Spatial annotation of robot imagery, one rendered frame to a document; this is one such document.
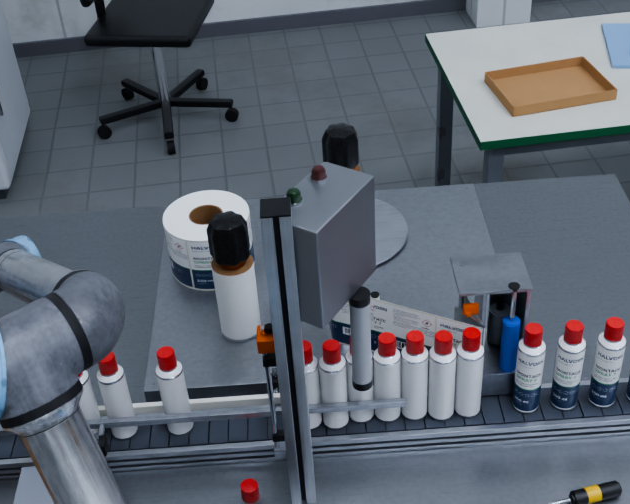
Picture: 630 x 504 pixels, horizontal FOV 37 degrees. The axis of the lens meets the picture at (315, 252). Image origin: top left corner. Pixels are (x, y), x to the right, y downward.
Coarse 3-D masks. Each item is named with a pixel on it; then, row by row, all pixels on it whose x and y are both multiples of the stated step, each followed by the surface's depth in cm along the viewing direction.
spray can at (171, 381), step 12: (168, 348) 175; (168, 360) 174; (156, 372) 176; (168, 372) 175; (180, 372) 176; (168, 384) 176; (180, 384) 178; (168, 396) 178; (180, 396) 179; (168, 408) 180; (180, 408) 181; (180, 432) 184
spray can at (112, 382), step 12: (108, 360) 173; (108, 372) 175; (120, 372) 177; (108, 384) 175; (120, 384) 177; (108, 396) 177; (120, 396) 178; (108, 408) 180; (120, 408) 180; (132, 408) 183; (120, 432) 184; (132, 432) 185
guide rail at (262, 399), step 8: (320, 392) 187; (192, 400) 188; (200, 400) 188; (208, 400) 187; (216, 400) 187; (224, 400) 187; (232, 400) 187; (240, 400) 187; (248, 400) 187; (256, 400) 187; (264, 400) 187; (104, 408) 187; (136, 408) 187; (144, 408) 187; (152, 408) 187; (160, 408) 188; (192, 408) 188; (200, 408) 188; (208, 408) 188
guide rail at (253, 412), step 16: (368, 400) 179; (384, 400) 178; (400, 400) 178; (144, 416) 179; (160, 416) 178; (176, 416) 178; (192, 416) 178; (208, 416) 178; (224, 416) 178; (240, 416) 178; (256, 416) 179; (0, 432) 178
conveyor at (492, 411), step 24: (624, 384) 189; (480, 408) 186; (504, 408) 186; (552, 408) 185; (576, 408) 185; (624, 408) 184; (144, 432) 186; (168, 432) 186; (192, 432) 186; (216, 432) 185; (240, 432) 185; (264, 432) 185; (312, 432) 184; (336, 432) 184; (360, 432) 183; (0, 456) 184; (24, 456) 183
